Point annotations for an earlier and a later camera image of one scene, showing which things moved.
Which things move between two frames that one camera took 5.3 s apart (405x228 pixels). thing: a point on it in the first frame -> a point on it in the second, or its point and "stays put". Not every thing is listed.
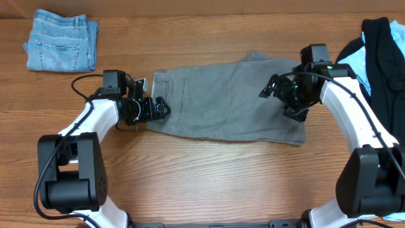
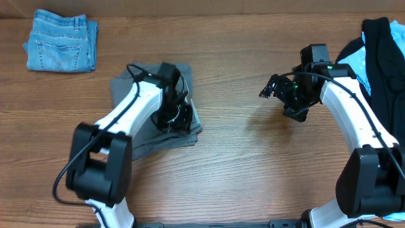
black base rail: (272, 223) stays put
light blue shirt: (357, 61) stays put
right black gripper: (299, 113) stays put
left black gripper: (149, 113) -> (183, 126)
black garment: (386, 69) stays put
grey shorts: (223, 101) -> (154, 136)
